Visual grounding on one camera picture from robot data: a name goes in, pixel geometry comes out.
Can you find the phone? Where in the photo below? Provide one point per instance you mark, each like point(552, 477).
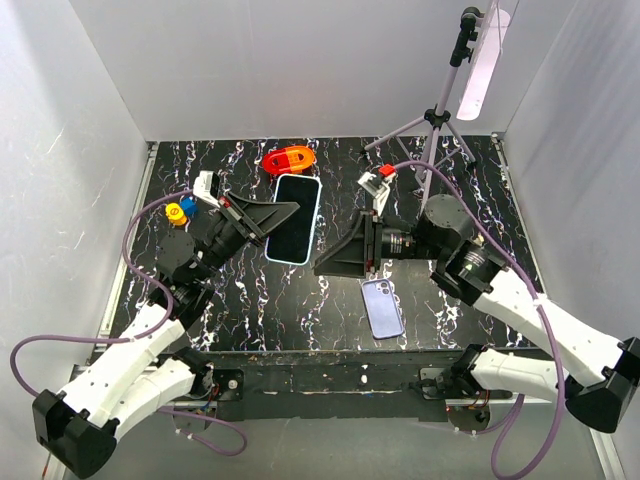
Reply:
point(291, 243)

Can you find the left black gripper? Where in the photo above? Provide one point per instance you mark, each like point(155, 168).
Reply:
point(259, 217)

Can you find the red orange toy boat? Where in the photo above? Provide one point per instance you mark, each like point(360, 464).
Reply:
point(288, 160)

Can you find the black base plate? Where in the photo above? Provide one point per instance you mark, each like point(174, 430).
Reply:
point(327, 384)

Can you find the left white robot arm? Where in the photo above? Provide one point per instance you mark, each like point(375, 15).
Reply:
point(181, 269)

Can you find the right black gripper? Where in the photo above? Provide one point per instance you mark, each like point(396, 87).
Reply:
point(358, 252)

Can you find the aluminium frame rail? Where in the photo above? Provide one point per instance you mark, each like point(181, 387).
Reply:
point(77, 424)

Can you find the blue toy block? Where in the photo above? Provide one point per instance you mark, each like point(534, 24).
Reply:
point(189, 207)

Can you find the yellow toy block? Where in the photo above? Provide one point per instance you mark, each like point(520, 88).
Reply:
point(176, 215)

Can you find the lilac phone case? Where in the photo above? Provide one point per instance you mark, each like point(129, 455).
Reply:
point(382, 311)

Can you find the lilac tripod stand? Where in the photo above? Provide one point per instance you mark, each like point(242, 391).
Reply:
point(439, 116)

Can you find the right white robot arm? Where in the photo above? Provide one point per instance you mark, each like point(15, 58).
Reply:
point(594, 374)

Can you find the white light bar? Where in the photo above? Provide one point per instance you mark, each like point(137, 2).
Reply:
point(484, 59)

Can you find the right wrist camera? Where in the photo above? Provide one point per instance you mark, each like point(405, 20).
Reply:
point(378, 185)

